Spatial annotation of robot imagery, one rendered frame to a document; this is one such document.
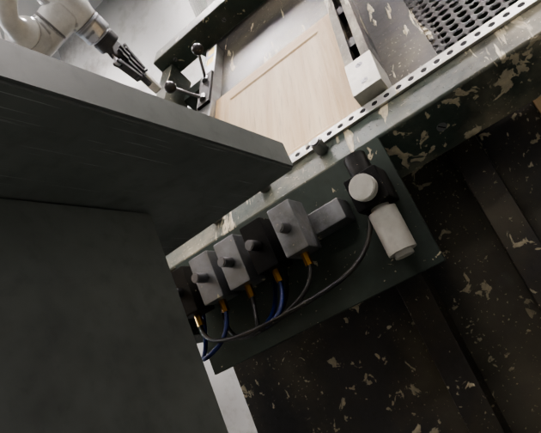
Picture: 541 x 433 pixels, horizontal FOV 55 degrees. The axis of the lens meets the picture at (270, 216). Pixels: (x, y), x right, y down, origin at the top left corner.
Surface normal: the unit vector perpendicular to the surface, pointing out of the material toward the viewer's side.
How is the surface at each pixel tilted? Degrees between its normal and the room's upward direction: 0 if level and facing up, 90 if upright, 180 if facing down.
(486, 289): 90
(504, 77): 146
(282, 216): 90
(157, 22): 90
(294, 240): 90
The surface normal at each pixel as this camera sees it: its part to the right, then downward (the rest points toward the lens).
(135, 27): -0.53, -0.07
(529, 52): 0.04, 0.66
